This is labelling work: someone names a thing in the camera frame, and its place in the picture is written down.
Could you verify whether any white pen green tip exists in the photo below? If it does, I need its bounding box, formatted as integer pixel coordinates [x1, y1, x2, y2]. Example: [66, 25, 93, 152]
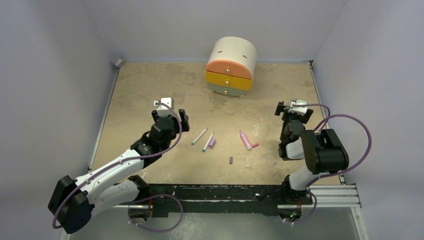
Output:
[191, 127, 208, 146]

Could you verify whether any purple pen cap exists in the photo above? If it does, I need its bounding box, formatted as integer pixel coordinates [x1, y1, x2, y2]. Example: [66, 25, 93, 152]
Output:
[208, 138, 216, 148]

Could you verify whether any pink marker pen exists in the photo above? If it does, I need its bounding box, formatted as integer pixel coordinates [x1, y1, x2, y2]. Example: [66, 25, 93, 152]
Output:
[239, 130, 253, 151]

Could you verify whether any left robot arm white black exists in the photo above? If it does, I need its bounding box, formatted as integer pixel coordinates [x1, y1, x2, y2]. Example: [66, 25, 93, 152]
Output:
[47, 103, 190, 234]

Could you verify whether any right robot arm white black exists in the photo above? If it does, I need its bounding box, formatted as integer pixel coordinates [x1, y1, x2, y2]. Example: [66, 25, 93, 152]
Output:
[274, 99, 349, 204]

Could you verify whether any white pen blue tip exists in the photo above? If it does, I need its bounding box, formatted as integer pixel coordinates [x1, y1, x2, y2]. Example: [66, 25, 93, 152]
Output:
[202, 132, 215, 153]

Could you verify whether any small three-drawer cabinet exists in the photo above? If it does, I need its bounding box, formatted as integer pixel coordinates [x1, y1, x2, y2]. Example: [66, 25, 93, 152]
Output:
[204, 36, 257, 98]

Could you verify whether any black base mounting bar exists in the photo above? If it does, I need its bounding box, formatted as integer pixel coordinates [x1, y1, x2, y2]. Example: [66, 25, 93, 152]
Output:
[128, 183, 314, 218]

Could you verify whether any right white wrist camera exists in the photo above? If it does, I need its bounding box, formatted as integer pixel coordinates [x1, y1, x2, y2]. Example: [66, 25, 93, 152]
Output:
[288, 99, 308, 116]

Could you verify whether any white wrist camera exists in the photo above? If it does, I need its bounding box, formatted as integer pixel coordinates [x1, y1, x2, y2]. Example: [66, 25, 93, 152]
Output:
[288, 99, 308, 116]
[153, 97, 174, 117]

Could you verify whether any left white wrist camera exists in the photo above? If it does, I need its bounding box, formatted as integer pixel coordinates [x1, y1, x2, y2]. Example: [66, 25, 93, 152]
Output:
[153, 97, 174, 117]

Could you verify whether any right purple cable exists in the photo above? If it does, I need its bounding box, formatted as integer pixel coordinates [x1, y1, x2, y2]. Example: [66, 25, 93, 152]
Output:
[282, 103, 373, 226]

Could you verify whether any purple cable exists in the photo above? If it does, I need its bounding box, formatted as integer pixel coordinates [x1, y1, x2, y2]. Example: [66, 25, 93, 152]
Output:
[282, 103, 373, 226]
[51, 102, 184, 233]

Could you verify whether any grey corner bracket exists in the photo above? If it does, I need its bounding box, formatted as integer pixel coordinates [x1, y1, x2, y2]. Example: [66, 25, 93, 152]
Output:
[111, 56, 126, 69]

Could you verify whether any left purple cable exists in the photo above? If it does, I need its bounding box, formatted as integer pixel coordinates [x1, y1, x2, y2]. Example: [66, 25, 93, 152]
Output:
[51, 102, 184, 233]

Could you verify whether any aluminium frame rail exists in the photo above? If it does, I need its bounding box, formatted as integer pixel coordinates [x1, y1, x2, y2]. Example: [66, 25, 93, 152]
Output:
[57, 61, 370, 240]

